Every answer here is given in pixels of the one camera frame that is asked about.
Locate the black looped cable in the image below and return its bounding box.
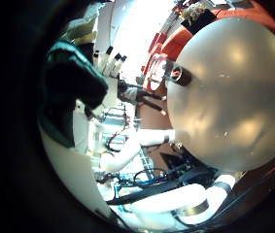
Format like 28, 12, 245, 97
132, 167, 171, 189

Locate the orange curved sofa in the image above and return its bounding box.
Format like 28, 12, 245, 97
141, 6, 275, 95

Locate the white tube with black cap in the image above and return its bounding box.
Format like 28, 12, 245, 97
99, 46, 115, 74
106, 52, 122, 77
112, 55, 128, 78

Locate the black planter box with plant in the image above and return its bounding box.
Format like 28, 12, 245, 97
179, 3, 219, 35

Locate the person in dark green top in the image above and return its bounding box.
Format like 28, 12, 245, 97
41, 17, 110, 150

